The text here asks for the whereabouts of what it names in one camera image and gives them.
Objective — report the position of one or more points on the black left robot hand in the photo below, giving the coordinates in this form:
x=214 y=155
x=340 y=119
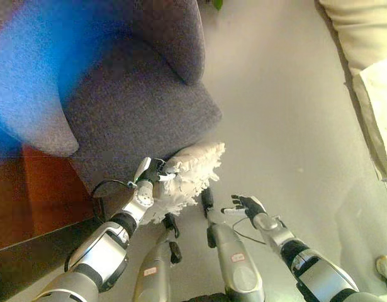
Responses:
x=149 y=171

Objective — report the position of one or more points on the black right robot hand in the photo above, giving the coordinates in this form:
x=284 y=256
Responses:
x=251 y=206

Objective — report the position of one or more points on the beige pillow with white fringe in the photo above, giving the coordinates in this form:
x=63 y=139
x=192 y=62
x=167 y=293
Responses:
x=193 y=160

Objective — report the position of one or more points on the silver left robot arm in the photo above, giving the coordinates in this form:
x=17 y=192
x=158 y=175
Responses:
x=98 y=248

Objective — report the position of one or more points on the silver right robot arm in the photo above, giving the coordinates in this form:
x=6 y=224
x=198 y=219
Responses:
x=312 y=270

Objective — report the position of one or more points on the grey fabric sofa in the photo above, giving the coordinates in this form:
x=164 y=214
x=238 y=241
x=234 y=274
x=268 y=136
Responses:
x=133 y=104

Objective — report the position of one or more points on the silver right robot leg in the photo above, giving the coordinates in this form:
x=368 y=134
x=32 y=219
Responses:
x=234 y=258

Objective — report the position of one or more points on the silver robot leg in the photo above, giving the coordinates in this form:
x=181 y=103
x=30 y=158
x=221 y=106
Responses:
x=155 y=267
x=234 y=258

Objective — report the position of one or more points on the silver left robot leg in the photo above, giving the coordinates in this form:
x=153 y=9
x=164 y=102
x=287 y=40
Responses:
x=155 y=267

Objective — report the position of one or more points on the red-brown wooden cabinet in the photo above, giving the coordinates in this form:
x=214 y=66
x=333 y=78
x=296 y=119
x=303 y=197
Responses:
x=29 y=195

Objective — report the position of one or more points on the white cloth sheet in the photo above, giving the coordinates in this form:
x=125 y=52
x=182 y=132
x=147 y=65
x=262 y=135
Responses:
x=382 y=110

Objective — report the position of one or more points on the green plant leaf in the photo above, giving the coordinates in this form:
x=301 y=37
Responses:
x=217 y=3

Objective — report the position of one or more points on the beige upholstered couch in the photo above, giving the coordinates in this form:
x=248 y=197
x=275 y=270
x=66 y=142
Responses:
x=347 y=31

